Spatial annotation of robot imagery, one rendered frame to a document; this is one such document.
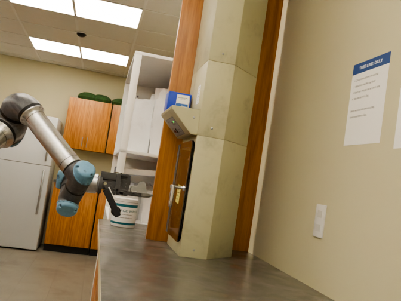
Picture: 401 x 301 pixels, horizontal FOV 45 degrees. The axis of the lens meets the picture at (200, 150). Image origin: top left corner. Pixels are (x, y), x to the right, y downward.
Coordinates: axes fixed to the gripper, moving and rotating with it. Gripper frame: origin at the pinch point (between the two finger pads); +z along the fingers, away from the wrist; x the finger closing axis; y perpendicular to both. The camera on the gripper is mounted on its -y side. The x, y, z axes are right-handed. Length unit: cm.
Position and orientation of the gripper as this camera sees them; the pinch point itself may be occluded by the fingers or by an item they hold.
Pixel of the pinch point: (149, 196)
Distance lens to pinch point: 189.0
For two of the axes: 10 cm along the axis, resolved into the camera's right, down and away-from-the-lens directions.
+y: 1.4, -9.9, 0.7
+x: -2.1, 0.4, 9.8
